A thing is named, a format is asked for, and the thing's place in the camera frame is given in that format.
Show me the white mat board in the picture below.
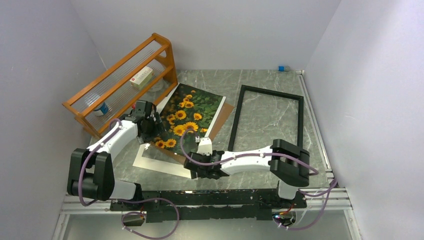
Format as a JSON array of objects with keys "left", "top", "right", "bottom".
[{"left": 142, "top": 87, "right": 201, "bottom": 179}]

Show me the sunflower photo print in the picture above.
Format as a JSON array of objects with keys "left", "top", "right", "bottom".
[{"left": 151, "top": 83, "right": 226, "bottom": 155}]

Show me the brown backing board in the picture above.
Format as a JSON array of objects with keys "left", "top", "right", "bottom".
[{"left": 133, "top": 101, "right": 234, "bottom": 168}]

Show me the black picture frame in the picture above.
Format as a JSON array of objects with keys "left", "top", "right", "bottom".
[{"left": 227, "top": 84, "right": 304, "bottom": 152}]

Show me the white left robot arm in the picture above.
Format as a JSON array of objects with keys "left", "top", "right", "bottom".
[{"left": 67, "top": 100, "right": 165, "bottom": 210}]

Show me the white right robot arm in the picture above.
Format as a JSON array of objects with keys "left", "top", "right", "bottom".
[{"left": 183, "top": 137, "right": 318, "bottom": 208}]

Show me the blue labelled plastic bottle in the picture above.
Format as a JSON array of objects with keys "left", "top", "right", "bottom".
[{"left": 85, "top": 93, "right": 110, "bottom": 117}]

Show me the white red medicine box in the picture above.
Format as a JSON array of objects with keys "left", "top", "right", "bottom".
[{"left": 129, "top": 66, "right": 154, "bottom": 90}]

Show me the orange wooden shelf rack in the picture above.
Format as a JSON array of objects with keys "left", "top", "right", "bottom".
[{"left": 62, "top": 33, "right": 178, "bottom": 136}]

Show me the blue capped small bottle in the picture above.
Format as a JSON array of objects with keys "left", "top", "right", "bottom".
[{"left": 277, "top": 65, "right": 291, "bottom": 72}]

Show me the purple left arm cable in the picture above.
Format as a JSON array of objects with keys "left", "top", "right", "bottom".
[{"left": 77, "top": 118, "right": 180, "bottom": 240}]

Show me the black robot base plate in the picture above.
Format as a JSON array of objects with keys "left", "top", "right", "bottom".
[{"left": 110, "top": 188, "right": 307, "bottom": 223}]

